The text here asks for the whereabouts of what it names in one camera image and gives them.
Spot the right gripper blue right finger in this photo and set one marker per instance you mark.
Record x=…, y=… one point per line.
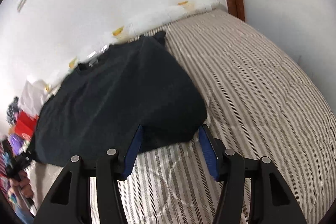
x=213, y=150

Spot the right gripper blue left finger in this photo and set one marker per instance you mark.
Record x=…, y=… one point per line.
x=131, y=154

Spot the black sweatshirt with white print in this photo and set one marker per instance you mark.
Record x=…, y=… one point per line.
x=100, y=106

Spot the plaid dark clothing pile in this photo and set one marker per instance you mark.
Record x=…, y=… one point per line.
x=13, y=111

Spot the person's left hand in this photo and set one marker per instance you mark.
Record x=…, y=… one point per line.
x=23, y=186

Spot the purple item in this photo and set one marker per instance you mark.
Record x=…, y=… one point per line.
x=18, y=144

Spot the red paper shopping bag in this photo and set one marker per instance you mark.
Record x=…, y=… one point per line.
x=25, y=125

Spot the blue denim right sleeve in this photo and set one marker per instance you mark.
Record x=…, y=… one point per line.
x=19, y=206

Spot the striped quilted mattress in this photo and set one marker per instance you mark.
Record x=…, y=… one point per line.
x=259, y=102

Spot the white plastic shopping bag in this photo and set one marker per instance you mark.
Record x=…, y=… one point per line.
x=33, y=98

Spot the white roll with yellow print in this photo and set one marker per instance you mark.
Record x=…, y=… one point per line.
x=134, y=27

